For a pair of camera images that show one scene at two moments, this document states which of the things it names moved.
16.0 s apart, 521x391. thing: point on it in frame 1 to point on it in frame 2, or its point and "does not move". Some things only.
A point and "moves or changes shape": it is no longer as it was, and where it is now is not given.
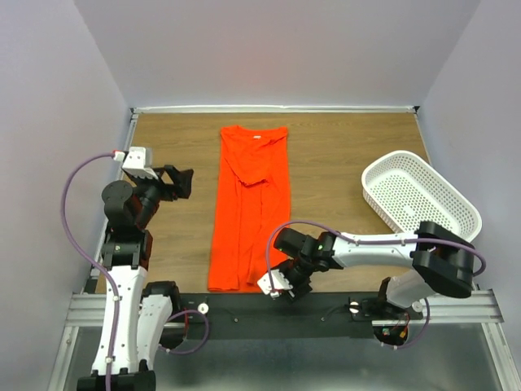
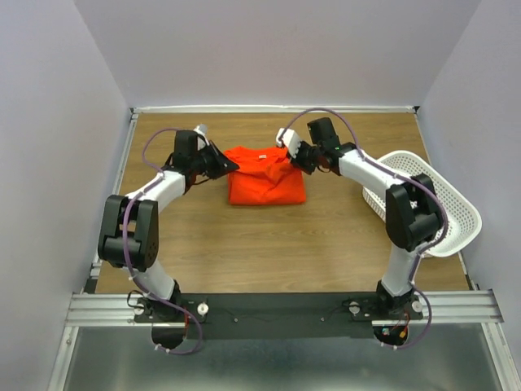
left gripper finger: (183, 179) to (226, 165)
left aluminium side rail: (127, 140) does not move
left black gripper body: (151, 191) to (207, 162)
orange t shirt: (251, 199) moves or changes shape
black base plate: (254, 316) does not move
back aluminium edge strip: (278, 109) does not move
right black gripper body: (297, 272) to (307, 159)
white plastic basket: (404, 191) does not move
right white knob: (354, 307) does not move
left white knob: (203, 308) does not move
